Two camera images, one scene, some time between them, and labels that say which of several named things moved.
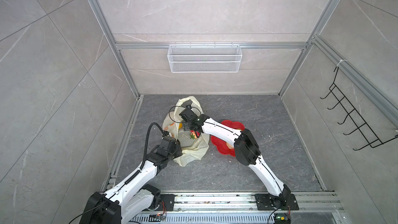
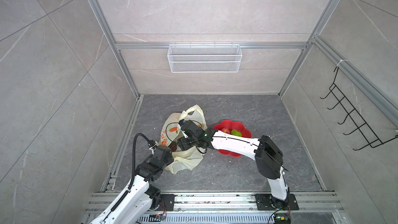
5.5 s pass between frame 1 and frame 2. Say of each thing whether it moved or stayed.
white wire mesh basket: stayed
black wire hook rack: stayed
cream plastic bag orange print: moved
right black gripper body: moved
